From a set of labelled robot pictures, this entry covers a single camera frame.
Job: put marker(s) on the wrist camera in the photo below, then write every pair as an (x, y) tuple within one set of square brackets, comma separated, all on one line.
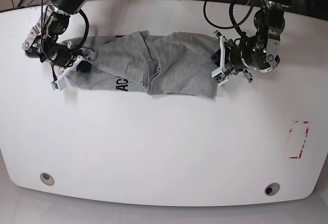
[(59, 84), (221, 78)]

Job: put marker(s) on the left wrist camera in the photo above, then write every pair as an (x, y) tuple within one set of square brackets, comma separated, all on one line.
[(221, 78)]

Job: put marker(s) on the red tape rectangle marking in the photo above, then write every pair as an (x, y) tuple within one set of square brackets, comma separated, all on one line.
[(297, 138)]

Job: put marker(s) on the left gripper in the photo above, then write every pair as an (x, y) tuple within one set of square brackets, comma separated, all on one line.
[(228, 60)]

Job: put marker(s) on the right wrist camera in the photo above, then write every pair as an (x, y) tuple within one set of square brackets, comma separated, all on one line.
[(59, 84)]

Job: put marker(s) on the grey t-shirt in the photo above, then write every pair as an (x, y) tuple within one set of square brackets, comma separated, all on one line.
[(179, 63)]

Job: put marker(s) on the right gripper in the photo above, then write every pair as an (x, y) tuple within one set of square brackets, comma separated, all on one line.
[(69, 57)]

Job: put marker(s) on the left table grommet hole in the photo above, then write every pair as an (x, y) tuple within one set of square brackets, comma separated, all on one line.
[(47, 179)]

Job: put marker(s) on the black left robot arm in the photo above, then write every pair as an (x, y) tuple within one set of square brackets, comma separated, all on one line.
[(259, 52)]

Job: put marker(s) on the table grommet hole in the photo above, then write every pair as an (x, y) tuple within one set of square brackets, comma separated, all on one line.
[(47, 179), (272, 189)]

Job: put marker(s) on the right table grommet hole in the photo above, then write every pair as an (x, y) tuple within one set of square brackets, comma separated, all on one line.
[(272, 189)]

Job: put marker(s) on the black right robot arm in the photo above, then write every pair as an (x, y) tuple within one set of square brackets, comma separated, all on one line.
[(42, 40)]

